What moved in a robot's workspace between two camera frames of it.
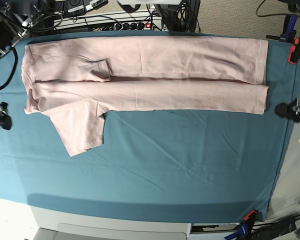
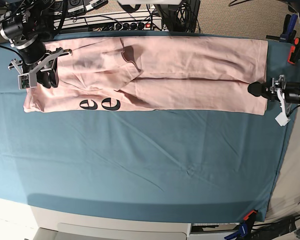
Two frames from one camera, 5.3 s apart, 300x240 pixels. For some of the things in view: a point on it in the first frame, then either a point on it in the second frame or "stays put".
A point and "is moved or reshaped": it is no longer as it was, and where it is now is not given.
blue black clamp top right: [289, 33] stays put
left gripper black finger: [284, 110] -> [258, 89]
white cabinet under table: [58, 224] stays put
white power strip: [135, 22] stays put
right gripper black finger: [6, 122] -> [48, 78]
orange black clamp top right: [297, 50] stays put
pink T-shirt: [75, 82] is moved or reshaped
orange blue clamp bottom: [245, 228] stays put
